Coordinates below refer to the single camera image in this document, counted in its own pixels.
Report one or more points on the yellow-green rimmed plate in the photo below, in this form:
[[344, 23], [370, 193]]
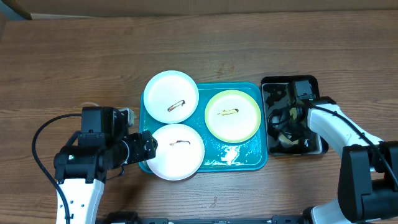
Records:
[[232, 116]]

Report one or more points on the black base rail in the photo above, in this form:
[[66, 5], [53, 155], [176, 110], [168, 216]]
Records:
[[133, 218]]

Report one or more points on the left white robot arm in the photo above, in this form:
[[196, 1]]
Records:
[[103, 143]]

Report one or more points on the teal plastic tray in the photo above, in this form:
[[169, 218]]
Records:
[[221, 156]]

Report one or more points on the black water tray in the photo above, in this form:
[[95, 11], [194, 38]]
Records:
[[279, 89]]

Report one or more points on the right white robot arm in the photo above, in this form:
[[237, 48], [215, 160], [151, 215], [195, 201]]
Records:
[[367, 186]]

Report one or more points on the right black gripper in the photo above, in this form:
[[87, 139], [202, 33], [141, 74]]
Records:
[[284, 127]]

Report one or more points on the yellow green sponge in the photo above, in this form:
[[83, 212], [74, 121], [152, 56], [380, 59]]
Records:
[[289, 125]]

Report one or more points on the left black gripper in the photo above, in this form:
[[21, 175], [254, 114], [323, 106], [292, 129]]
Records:
[[143, 148]]

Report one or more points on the white plate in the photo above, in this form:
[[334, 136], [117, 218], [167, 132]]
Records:
[[179, 154], [171, 97]]

